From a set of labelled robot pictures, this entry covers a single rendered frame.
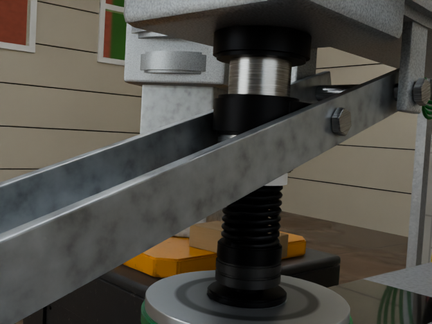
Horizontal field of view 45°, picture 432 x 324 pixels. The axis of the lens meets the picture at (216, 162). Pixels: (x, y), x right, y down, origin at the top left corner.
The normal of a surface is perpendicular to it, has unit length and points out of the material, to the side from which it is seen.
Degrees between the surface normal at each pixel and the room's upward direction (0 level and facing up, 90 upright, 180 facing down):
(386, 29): 112
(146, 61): 90
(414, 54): 90
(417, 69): 90
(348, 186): 90
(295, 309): 0
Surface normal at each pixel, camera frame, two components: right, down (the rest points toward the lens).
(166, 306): 0.05, -1.00
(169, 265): -0.04, 0.05
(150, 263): -0.73, 0.00
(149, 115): -0.29, 0.04
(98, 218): 0.74, 0.07
